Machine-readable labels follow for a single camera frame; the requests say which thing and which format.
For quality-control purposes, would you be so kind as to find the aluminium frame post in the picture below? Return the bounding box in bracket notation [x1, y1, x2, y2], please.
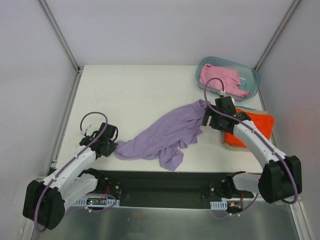
[254, 0, 302, 71]
[37, 0, 81, 72]

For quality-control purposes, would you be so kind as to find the folded teal t shirt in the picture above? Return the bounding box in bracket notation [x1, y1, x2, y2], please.
[235, 105, 256, 111]

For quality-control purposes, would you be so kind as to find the right white cable duct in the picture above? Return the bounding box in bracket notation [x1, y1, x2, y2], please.
[210, 200, 228, 211]

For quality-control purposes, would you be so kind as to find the left white cable duct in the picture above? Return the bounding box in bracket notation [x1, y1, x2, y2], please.
[72, 197, 120, 208]

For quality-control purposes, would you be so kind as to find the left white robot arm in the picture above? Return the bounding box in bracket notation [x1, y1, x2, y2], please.
[22, 122, 119, 230]

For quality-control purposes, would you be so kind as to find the pink t shirt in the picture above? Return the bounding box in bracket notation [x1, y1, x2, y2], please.
[199, 63, 250, 97]

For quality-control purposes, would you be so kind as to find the clear blue plastic bin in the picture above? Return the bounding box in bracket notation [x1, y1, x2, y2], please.
[195, 56, 261, 102]

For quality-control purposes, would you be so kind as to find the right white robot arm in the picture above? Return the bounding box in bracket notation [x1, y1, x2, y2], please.
[202, 96, 302, 204]

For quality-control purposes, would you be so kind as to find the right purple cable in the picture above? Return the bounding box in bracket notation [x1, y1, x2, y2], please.
[203, 77, 300, 205]

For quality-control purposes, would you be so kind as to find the purple cable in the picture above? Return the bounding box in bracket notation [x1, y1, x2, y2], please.
[33, 112, 109, 232]
[203, 77, 300, 205]

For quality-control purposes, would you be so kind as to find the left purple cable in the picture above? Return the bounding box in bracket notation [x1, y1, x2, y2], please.
[33, 112, 109, 232]

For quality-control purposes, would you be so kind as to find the right aluminium frame post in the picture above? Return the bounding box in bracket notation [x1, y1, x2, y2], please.
[254, 0, 302, 71]

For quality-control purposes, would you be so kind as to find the white cable duct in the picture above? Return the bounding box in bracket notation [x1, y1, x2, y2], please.
[72, 197, 120, 208]
[210, 200, 228, 211]

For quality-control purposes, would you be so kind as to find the folded orange t shirt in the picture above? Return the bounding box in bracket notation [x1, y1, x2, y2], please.
[225, 110, 275, 147]

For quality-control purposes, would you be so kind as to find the purple t shirt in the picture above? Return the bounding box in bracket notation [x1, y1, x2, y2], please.
[114, 99, 207, 172]

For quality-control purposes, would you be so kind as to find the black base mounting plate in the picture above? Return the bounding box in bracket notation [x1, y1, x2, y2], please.
[47, 169, 286, 210]

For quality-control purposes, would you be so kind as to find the left aluminium frame post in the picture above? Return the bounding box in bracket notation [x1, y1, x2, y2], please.
[37, 0, 81, 72]

